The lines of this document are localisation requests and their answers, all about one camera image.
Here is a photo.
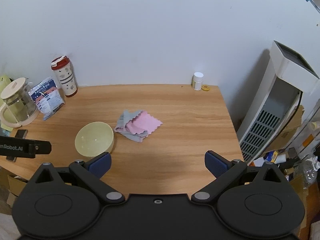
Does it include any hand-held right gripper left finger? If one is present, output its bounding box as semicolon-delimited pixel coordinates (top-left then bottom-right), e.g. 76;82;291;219
27;152;125;205

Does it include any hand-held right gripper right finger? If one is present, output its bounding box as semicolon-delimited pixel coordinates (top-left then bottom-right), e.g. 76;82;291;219
191;150;290;205

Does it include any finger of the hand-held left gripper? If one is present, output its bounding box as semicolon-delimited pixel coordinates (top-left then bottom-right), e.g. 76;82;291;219
0;136;52;158

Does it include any pale yellow bowl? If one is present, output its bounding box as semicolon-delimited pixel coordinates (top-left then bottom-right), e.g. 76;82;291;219
75;121;115;157

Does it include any pink and grey cleaning cloth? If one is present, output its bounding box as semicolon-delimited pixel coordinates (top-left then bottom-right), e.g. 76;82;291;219
114;109;163;143

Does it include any black smartphone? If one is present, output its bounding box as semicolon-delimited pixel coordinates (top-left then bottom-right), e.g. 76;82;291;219
6;129;28;162

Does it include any cardboard box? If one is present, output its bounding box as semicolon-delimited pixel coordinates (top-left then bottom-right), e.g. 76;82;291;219
0;167;28;207
271;105;305;153

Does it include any glass pitcher with cream lid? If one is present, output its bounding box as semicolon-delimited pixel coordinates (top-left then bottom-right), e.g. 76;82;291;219
0;77;40;128

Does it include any blue snack packet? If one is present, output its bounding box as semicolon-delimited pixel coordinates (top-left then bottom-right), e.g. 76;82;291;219
28;77;66;121

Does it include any blue and yellow box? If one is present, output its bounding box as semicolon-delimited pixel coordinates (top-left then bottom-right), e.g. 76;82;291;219
264;150;279;162

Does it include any white tower heater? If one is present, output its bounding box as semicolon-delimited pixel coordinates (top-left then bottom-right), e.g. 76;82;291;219
236;40;320;164

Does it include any printed tumbler with red lid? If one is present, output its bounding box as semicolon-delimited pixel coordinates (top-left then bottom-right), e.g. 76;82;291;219
51;56;78;98

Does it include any pale green container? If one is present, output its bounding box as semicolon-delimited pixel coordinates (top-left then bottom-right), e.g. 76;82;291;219
0;74;14;130

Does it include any white pill bottle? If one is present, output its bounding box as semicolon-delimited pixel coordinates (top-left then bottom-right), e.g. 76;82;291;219
192;72;204;91

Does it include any clear plastic bottle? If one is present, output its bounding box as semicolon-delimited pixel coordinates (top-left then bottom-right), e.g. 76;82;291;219
299;155;320;188

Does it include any clear plastic container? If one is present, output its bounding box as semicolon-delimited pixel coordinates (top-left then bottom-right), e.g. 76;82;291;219
300;100;320;155

